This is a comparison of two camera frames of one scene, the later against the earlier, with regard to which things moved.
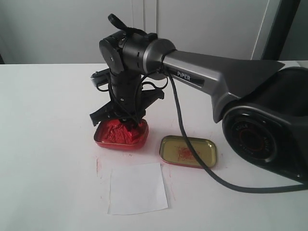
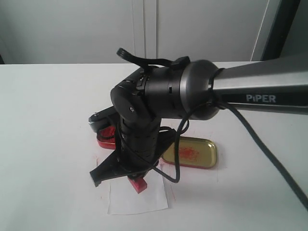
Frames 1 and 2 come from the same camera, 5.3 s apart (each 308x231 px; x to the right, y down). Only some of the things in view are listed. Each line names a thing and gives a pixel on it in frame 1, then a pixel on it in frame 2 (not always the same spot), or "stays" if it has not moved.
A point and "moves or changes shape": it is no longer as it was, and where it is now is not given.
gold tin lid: [176, 149] stays
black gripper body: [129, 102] → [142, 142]
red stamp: [130, 125] moves or changes shape
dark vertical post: [282, 22] stays
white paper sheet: [137, 188] stays
